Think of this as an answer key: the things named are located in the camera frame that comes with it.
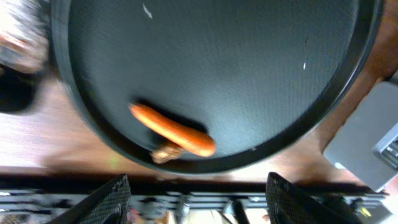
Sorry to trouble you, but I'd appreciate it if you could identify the pile of white rice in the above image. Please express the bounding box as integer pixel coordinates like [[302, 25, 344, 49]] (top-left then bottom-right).
[[1, 0, 51, 74]]

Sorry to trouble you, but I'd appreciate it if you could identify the black rectangular bin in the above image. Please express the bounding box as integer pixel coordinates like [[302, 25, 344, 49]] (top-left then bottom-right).
[[1, 65, 45, 114]]

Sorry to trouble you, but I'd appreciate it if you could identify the black round tray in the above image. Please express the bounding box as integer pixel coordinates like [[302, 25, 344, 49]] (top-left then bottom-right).
[[51, 0, 384, 175]]

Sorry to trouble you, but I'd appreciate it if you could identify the orange carrot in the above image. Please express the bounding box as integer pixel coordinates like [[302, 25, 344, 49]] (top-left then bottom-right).
[[129, 104, 216, 157]]

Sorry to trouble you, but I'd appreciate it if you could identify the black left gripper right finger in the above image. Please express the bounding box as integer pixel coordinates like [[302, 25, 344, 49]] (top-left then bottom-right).
[[266, 172, 361, 224]]

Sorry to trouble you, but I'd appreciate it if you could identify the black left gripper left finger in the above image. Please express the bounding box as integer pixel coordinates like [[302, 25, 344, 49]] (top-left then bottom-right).
[[48, 174, 131, 224]]

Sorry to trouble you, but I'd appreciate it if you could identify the brown food scrap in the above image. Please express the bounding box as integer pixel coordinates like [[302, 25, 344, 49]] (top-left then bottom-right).
[[150, 141, 185, 164]]

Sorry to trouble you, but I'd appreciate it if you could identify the grey dishwasher rack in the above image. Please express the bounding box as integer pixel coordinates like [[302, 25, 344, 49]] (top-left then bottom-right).
[[323, 73, 397, 192]]

